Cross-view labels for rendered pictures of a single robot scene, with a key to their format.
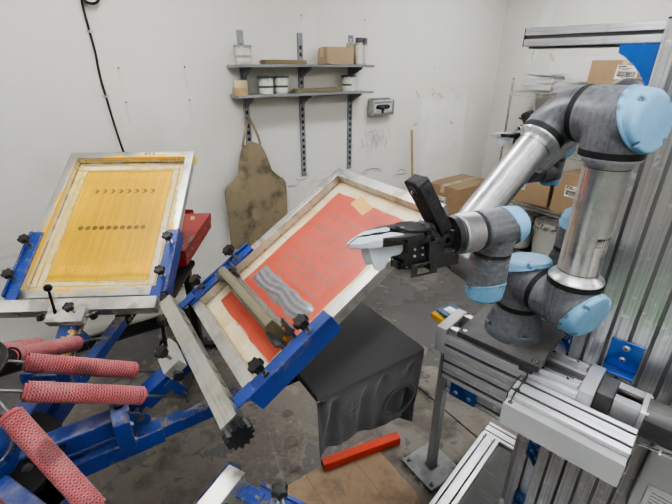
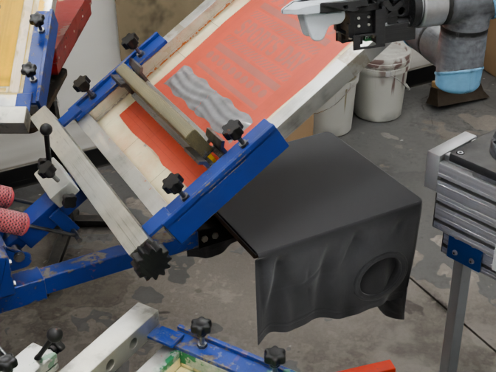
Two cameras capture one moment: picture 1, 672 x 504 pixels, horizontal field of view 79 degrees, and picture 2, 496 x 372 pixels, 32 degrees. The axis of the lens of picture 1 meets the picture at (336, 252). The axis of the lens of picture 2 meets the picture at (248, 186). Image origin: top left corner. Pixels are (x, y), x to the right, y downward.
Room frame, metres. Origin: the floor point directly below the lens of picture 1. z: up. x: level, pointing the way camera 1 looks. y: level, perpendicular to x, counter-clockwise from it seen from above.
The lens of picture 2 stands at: (-0.62, -0.09, 2.10)
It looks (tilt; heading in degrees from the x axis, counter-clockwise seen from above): 31 degrees down; 6
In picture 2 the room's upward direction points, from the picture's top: 1 degrees counter-clockwise
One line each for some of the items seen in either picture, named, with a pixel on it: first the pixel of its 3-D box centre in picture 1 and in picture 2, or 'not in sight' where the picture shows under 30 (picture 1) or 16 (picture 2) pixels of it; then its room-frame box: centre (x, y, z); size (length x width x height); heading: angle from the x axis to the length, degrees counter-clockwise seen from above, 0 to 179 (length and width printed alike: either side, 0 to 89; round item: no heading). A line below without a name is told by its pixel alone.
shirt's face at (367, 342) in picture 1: (341, 340); (296, 186); (1.31, -0.02, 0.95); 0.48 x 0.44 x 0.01; 123
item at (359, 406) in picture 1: (366, 400); (331, 273); (1.15, -0.12, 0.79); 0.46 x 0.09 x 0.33; 123
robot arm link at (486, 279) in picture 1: (481, 270); (455, 53); (0.74, -0.30, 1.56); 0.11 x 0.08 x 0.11; 23
